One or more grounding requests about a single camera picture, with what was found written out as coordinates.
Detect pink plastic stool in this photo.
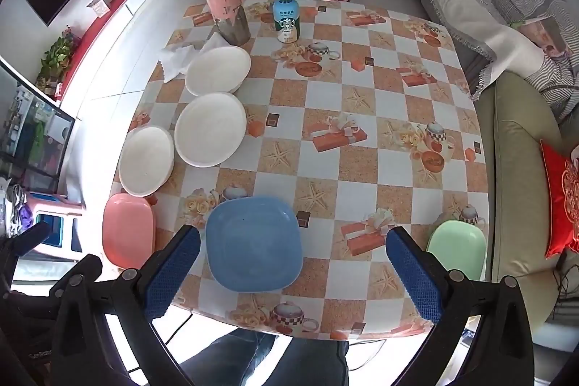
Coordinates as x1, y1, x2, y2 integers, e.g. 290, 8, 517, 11
25, 191, 86, 260

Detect red embroidered cushion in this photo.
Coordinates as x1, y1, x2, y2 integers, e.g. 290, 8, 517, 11
540, 140, 579, 260

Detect large white round plate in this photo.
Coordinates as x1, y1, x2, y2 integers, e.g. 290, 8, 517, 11
174, 92, 247, 168

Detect small white round plate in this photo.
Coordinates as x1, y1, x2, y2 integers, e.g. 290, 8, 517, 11
118, 126, 175, 197

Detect person's legs in jeans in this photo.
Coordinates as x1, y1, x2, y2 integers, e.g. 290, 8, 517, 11
181, 329, 351, 386

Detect white cabinet with red top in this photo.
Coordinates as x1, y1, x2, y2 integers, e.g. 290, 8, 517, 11
59, 0, 204, 170

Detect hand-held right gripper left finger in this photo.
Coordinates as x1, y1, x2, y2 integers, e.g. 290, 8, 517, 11
50, 224, 202, 386

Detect blue square plate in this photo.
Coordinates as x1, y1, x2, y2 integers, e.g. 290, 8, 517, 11
206, 196, 303, 293

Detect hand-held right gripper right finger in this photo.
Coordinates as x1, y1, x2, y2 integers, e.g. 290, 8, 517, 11
386, 225, 535, 386

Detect black cable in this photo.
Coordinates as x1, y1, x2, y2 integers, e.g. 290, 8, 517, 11
551, 253, 579, 323

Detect green square plate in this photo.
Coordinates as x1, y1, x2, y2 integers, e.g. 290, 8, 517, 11
426, 220, 488, 282

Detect green armchair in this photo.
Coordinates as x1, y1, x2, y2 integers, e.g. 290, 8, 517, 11
477, 72, 579, 342

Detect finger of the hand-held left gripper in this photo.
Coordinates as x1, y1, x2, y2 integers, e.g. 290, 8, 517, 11
7, 222, 52, 262

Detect pink square plate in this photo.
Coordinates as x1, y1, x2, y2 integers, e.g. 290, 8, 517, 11
102, 193, 157, 269

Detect white round bowl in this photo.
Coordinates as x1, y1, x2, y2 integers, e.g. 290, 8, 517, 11
185, 45, 252, 96

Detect green leafy potted plant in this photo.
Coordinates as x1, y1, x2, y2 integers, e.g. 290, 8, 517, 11
38, 29, 77, 85

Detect white paper towel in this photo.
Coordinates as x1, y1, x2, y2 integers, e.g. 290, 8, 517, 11
158, 34, 227, 84

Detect checkered printed tablecloth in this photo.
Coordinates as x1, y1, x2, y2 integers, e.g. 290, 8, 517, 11
109, 0, 491, 342

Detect glass fish tank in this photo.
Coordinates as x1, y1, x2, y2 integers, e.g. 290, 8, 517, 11
0, 58, 77, 192

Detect starbucks paper cup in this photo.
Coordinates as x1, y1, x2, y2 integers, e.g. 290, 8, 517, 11
272, 0, 301, 44

